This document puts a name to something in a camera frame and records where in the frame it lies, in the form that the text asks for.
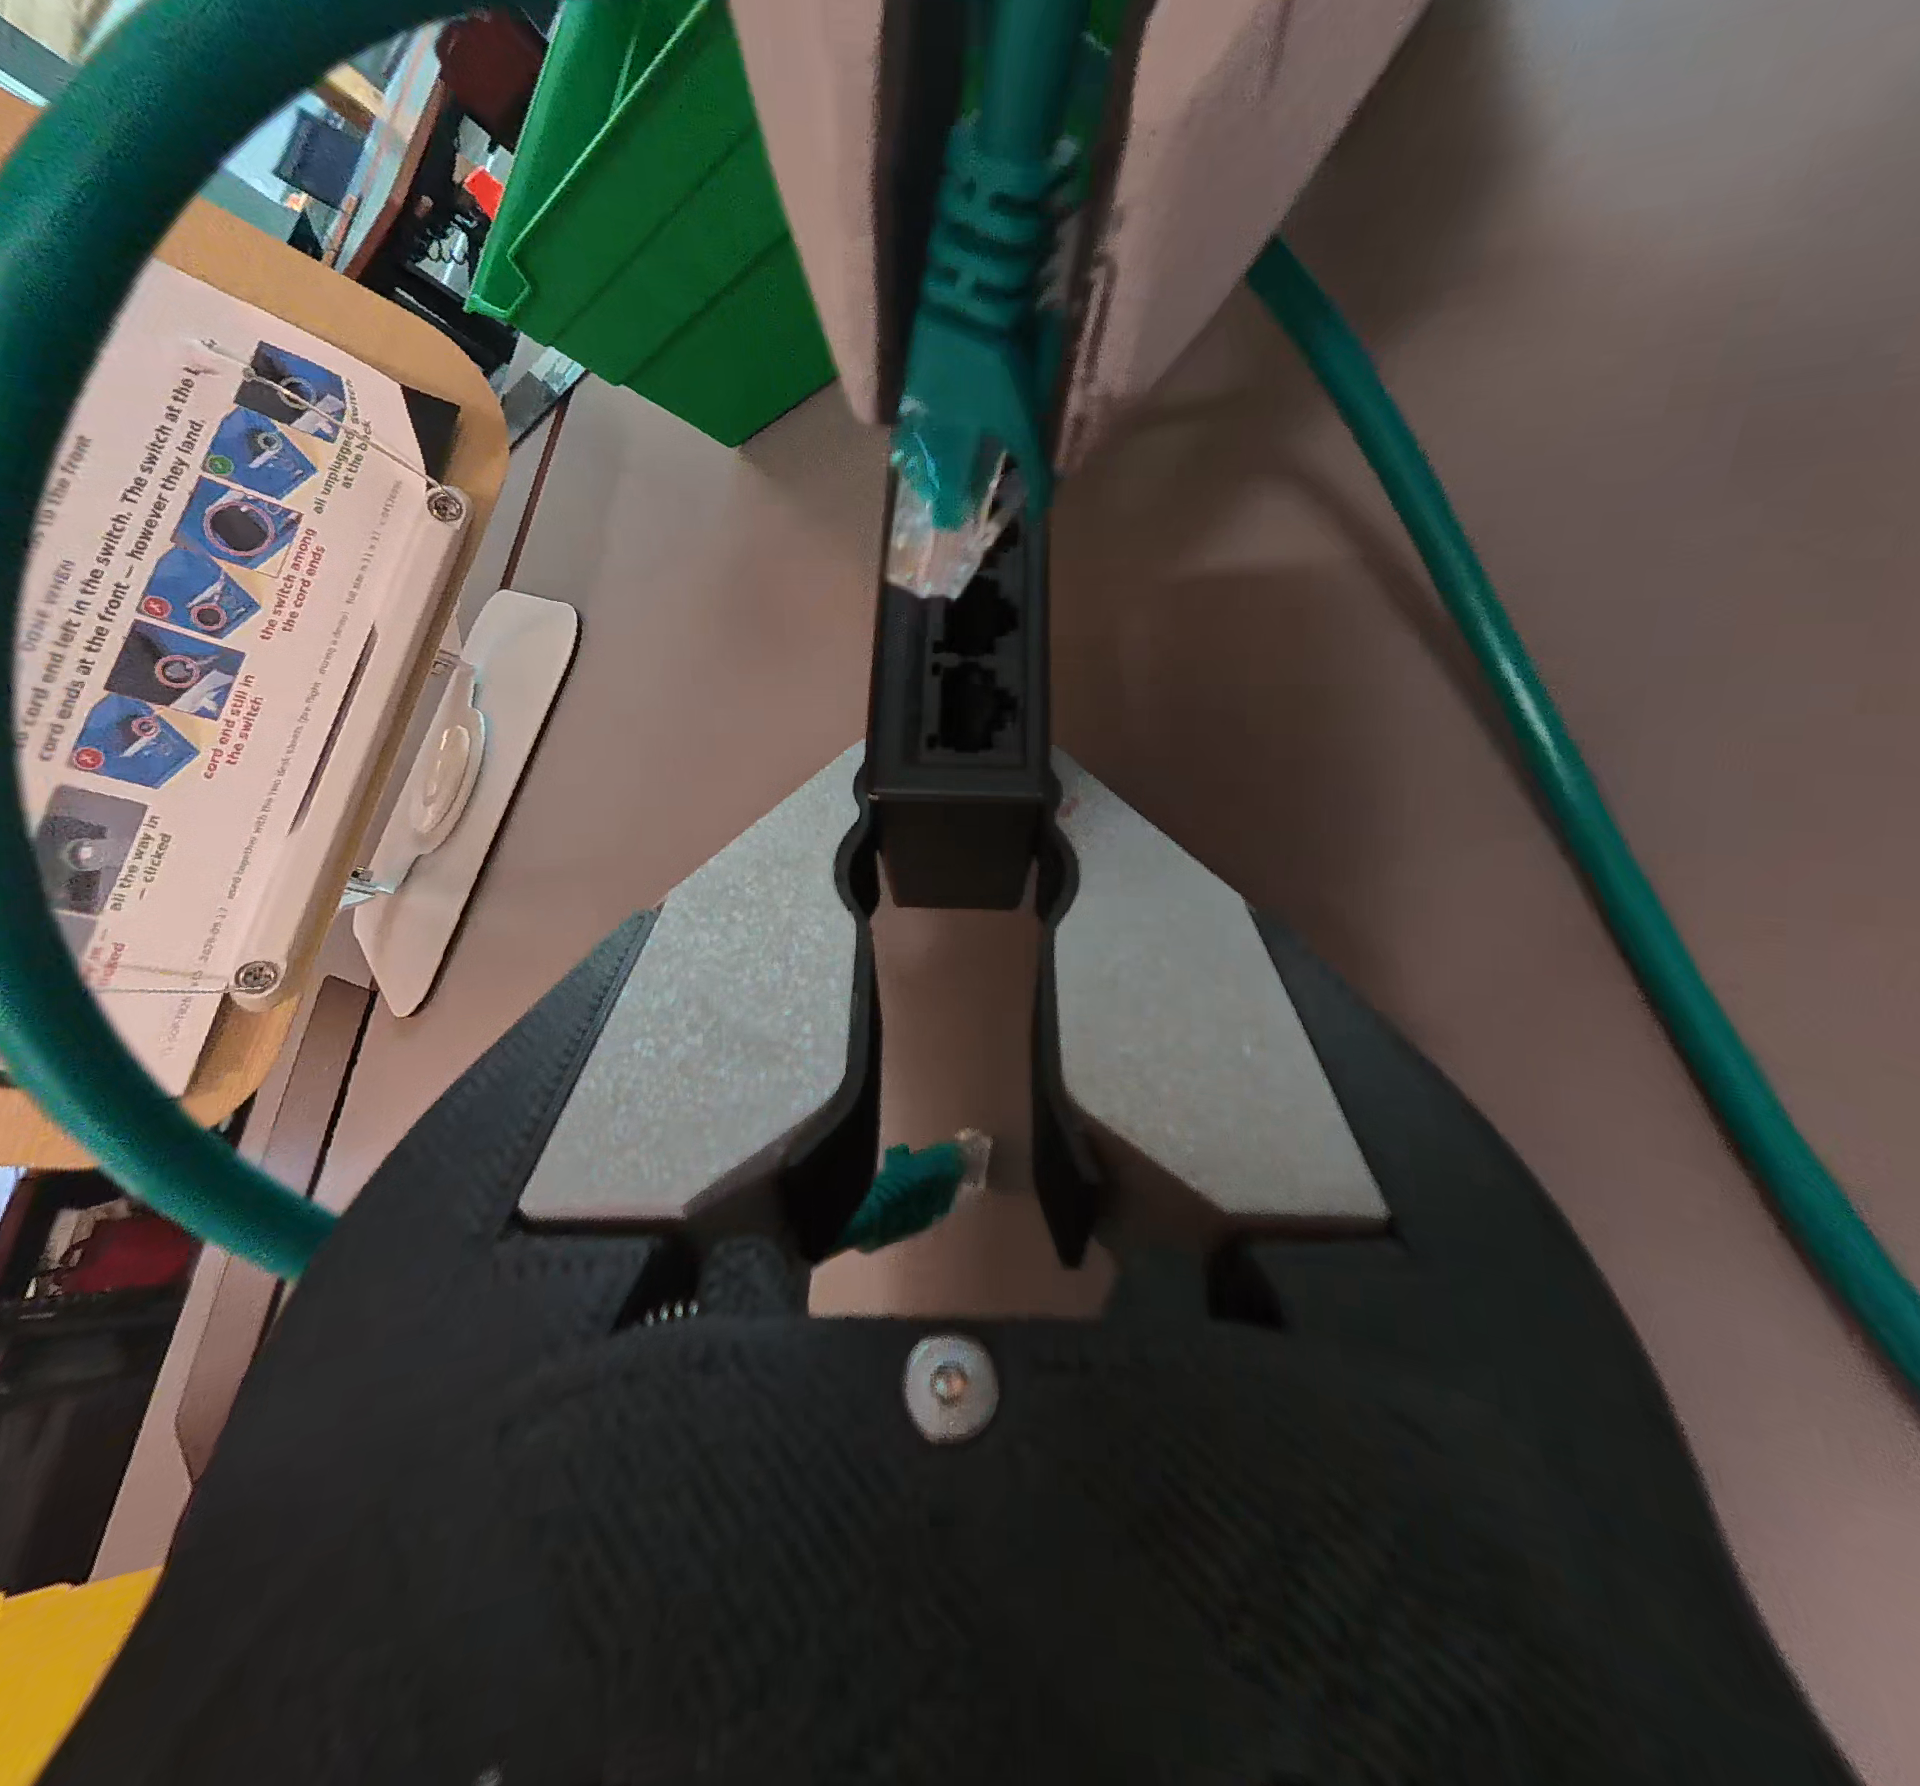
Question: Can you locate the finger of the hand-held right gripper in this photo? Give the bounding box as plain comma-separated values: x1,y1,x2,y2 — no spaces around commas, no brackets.
700,0,979,430
1046,0,1520,480

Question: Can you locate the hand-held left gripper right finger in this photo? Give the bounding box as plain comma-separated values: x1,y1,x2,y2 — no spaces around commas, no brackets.
1028,745,1392,1273

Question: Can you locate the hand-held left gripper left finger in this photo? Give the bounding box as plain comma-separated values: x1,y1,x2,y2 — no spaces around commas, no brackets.
514,745,886,1262

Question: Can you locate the green ethernet cable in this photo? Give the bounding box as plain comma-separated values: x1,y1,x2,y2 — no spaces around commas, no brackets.
0,0,1920,1387

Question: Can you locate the black network switch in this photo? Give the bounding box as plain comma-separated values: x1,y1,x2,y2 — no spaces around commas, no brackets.
865,464,1055,910

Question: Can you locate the yellow plastic bin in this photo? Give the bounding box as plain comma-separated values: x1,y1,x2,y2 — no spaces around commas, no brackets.
0,1568,170,1786

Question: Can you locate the green plastic bin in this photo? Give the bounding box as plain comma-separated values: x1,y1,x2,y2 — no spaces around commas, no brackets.
463,0,839,450

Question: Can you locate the wooden instruction board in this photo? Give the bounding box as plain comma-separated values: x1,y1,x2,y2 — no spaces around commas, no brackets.
0,204,514,1171

